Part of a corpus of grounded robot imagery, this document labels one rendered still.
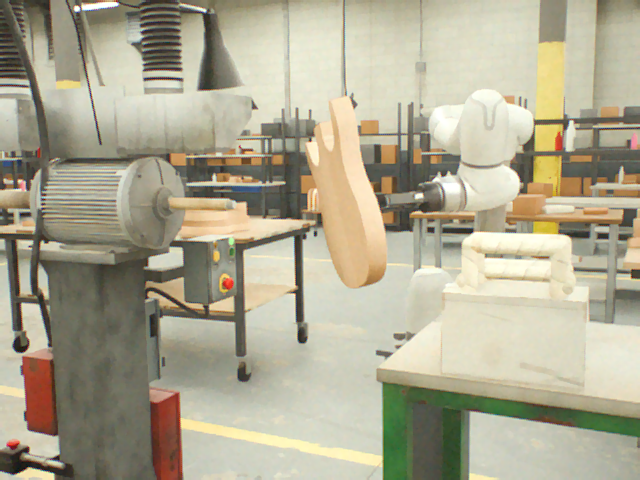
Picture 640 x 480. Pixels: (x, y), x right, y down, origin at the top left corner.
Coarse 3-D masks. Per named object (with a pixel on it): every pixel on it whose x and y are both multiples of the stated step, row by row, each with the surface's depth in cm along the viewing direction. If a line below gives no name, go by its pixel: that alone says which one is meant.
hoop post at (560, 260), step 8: (552, 256) 128; (560, 256) 127; (568, 256) 127; (552, 264) 128; (560, 264) 127; (568, 264) 127; (552, 272) 128; (560, 272) 127; (568, 272) 128; (552, 280) 128; (560, 280) 127; (552, 288) 128; (560, 288) 127; (552, 296) 128; (560, 296) 128
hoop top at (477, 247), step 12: (468, 240) 133; (480, 240) 132; (492, 240) 131; (504, 240) 131; (516, 240) 130; (528, 240) 129; (540, 240) 128; (552, 240) 128; (564, 240) 127; (480, 252) 133; (492, 252) 132; (504, 252) 131; (516, 252) 130; (528, 252) 129; (540, 252) 128; (552, 252) 127
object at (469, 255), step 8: (464, 248) 134; (464, 256) 134; (472, 256) 133; (464, 264) 134; (472, 264) 133; (464, 272) 134; (472, 272) 134; (472, 280) 134; (464, 288) 135; (472, 288) 134
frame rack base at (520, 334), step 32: (448, 288) 139; (480, 288) 138; (512, 288) 138; (544, 288) 137; (576, 288) 137; (448, 320) 135; (480, 320) 133; (512, 320) 131; (544, 320) 128; (576, 320) 126; (448, 352) 136; (480, 352) 134; (512, 352) 131; (544, 352) 129; (576, 352) 127; (544, 384) 130; (576, 384) 128
